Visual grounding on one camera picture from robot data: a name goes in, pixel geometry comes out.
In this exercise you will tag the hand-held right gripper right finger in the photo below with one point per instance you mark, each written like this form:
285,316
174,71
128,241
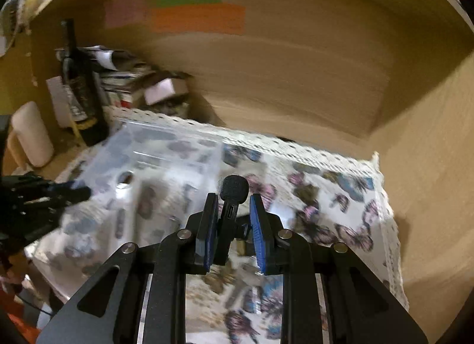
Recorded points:
259,234

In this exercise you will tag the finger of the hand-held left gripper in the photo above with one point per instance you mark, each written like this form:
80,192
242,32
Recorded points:
70,192
29,221

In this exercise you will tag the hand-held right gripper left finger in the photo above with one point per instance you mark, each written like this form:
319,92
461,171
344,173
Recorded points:
211,234

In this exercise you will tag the black foam-tipped microphone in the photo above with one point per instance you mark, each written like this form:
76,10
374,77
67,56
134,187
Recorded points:
234,186

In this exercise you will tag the clear plastic container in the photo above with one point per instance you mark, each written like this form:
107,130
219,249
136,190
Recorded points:
163,144

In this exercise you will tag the cream cylindrical mug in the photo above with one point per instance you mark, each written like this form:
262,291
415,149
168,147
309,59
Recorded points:
31,132

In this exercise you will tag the butterfly print lace tablecloth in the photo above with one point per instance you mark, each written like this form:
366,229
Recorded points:
326,195

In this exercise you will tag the dark wine bottle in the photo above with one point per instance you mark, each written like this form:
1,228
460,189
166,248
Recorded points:
83,101

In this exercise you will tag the orange cloth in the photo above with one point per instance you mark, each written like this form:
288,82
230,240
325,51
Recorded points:
14,314

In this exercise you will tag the stack of papers and booklets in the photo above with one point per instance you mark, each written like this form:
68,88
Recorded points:
122,77

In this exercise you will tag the pale pink card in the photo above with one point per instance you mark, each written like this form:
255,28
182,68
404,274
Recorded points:
161,91

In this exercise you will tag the pink sticky note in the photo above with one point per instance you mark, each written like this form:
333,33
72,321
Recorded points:
124,12

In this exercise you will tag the orange sticky note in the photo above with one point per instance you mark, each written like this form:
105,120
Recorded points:
198,19

